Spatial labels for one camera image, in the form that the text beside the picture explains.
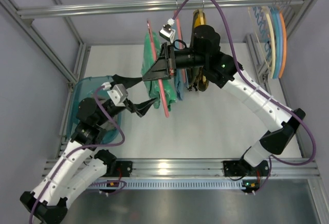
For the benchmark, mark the teal plastic basket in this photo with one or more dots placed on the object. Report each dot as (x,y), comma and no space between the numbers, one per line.
(85,89)

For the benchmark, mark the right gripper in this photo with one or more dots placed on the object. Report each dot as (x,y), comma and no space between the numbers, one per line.
(169,61)

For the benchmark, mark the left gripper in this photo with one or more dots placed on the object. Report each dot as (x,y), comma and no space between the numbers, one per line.
(128,103)

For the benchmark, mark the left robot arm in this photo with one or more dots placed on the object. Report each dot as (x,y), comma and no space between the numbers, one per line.
(85,158)

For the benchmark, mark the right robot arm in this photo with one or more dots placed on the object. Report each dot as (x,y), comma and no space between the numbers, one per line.
(228,74)

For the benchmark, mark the slotted cable duct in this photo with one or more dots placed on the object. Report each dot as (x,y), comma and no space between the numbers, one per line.
(175,184)

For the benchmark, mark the left aluminium frame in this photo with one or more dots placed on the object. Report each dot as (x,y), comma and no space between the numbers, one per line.
(38,58)

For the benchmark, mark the right aluminium frame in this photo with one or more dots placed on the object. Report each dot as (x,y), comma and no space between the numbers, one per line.
(295,15)

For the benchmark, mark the green tie-dye trousers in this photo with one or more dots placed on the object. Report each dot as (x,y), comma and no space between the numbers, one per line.
(152,87)

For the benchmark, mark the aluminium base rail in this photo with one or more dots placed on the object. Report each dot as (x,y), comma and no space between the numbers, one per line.
(188,169)

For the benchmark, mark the light blue trousers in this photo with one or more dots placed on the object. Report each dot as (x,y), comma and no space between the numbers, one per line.
(179,86)

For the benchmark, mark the pink hanger with green trousers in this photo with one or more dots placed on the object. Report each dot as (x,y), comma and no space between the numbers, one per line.
(161,88)

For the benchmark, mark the aluminium frame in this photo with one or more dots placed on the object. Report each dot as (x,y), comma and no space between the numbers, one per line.
(295,15)
(38,58)

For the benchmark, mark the cream hanger with camouflage trousers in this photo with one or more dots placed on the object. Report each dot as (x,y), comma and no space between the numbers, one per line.
(201,19)

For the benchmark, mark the camouflage yellow trousers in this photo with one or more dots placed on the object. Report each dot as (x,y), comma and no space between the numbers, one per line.
(196,78)

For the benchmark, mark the aluminium hanging rail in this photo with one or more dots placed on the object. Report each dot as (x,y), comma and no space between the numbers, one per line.
(140,6)

